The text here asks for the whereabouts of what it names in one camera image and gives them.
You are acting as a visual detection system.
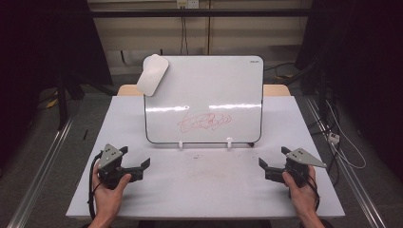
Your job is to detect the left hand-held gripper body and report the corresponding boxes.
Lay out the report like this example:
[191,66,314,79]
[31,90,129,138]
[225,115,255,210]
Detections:
[96,143,145,191]

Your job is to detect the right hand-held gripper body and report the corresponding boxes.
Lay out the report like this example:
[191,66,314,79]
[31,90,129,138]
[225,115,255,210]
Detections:
[264,147,328,188]

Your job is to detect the white whiteboard eraser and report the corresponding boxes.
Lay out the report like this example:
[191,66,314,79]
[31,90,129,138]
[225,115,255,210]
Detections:
[136,53,170,98]

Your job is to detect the white whiteboard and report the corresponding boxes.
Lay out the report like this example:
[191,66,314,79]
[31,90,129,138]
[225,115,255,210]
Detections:
[142,55,265,145]

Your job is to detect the person's right hand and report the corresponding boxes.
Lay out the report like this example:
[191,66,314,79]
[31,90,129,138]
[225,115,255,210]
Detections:
[281,165,319,220]

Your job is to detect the person's left hand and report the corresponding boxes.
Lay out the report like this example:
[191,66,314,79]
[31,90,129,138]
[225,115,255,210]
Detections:
[91,162,133,222]

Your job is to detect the black metal stand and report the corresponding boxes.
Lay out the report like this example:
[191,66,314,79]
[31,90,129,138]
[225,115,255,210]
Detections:
[55,70,86,131]

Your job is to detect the black curtain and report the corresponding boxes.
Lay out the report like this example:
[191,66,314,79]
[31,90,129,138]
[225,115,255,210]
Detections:
[0,0,114,172]
[294,0,403,181]

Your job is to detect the thin vertical pole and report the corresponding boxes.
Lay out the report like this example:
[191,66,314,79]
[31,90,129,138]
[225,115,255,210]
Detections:
[206,0,212,55]

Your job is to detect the black horizontal bar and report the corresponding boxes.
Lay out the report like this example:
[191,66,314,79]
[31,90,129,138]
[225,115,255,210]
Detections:
[89,8,314,19]

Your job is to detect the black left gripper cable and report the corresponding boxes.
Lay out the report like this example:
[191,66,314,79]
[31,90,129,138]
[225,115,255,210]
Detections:
[86,151,105,220]

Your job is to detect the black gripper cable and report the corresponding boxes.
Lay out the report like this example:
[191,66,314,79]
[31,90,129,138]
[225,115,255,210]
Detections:
[86,151,105,220]
[303,172,321,213]

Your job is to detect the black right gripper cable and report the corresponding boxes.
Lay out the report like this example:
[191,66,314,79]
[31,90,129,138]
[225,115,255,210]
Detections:
[303,172,321,213]

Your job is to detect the aluminium floor rail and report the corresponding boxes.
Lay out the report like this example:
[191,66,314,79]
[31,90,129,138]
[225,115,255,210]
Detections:
[7,116,77,228]
[304,95,388,228]

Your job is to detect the white floor cable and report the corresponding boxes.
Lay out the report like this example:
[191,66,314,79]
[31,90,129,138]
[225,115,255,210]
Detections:
[325,100,368,170]

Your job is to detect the black floor cable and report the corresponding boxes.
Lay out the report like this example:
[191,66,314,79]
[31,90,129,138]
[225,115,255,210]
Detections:
[263,61,297,73]

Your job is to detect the black hanging cables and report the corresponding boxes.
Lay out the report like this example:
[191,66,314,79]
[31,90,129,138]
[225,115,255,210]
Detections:
[180,15,189,56]

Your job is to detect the white wall socket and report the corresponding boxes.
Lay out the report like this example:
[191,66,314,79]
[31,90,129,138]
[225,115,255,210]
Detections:
[176,0,201,10]

